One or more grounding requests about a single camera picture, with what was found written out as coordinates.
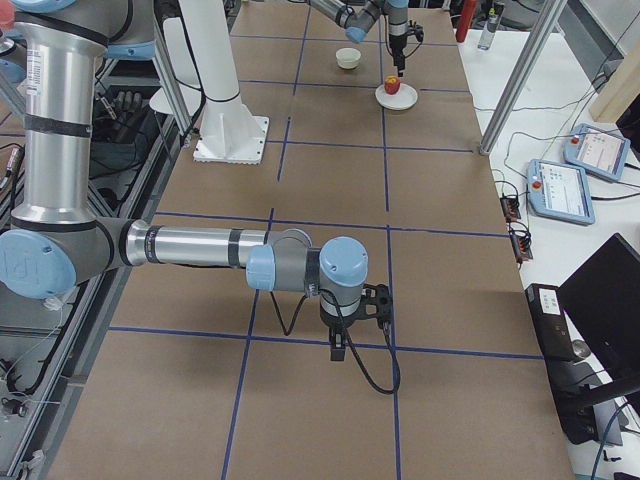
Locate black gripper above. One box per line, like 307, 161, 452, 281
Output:
320, 294, 364, 361
388, 22, 407, 77

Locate red yellow apple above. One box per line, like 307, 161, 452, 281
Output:
383, 75, 401, 95

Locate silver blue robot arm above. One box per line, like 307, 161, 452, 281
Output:
307, 0, 410, 77
1, 1, 371, 361

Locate white plate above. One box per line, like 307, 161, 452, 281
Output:
375, 83, 419, 111

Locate white bowl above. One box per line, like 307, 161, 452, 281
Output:
335, 47, 362, 70

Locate red bottle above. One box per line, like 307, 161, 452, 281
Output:
455, 0, 477, 43

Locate clear water bottle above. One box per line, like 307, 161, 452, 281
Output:
477, 1, 505, 51

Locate upper black orange connector block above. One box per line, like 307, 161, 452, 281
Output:
499, 180, 521, 223

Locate black orange connector block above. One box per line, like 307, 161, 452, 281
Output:
499, 180, 521, 223
507, 221, 533, 265

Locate lower black orange connector block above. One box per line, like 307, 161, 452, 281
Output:
507, 221, 533, 265

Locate near blue teach pendant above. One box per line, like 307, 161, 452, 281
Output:
526, 159, 595, 225

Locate blue teach pendant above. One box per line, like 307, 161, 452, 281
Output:
563, 123, 630, 182
526, 159, 595, 225

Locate far blue teach pendant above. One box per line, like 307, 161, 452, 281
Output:
563, 123, 630, 182

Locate wooden board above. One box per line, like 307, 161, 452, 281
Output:
589, 44, 640, 123

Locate black desktop box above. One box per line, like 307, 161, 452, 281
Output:
525, 283, 616, 444

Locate black monitor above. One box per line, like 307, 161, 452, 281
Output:
558, 233, 639, 379

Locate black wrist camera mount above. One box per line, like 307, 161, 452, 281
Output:
360, 284, 394, 335
406, 20, 425, 44

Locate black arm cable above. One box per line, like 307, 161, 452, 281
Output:
381, 9, 424, 59
269, 287, 402, 394

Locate aluminium frame post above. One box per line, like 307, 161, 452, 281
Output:
479, 0, 567, 156

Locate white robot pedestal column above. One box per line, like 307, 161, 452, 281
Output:
179, 1, 269, 164

